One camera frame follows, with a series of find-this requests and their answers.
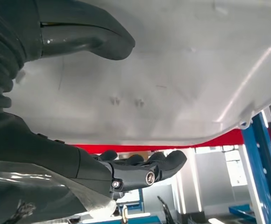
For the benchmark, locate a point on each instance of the blue table surface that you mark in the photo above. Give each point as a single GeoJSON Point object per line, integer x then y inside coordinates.
{"type": "Point", "coordinates": [241, 211]}

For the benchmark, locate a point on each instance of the clear plastic film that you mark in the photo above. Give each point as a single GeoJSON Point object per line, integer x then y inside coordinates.
{"type": "Point", "coordinates": [91, 207]}

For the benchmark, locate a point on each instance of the black angled object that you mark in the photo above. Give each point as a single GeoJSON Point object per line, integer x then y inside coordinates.
{"type": "Point", "coordinates": [166, 210]}

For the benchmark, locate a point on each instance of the red barrier belt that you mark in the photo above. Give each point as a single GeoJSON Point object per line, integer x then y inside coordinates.
{"type": "Point", "coordinates": [149, 148]}

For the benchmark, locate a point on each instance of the blue metal frame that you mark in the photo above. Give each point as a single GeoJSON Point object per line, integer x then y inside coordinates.
{"type": "Point", "coordinates": [140, 201]}

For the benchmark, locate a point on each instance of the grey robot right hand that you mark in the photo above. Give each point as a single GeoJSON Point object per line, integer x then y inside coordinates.
{"type": "Point", "coordinates": [44, 160]}

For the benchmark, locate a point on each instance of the blue metal shelf rack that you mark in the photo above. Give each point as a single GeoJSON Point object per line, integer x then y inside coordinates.
{"type": "Point", "coordinates": [259, 160]}

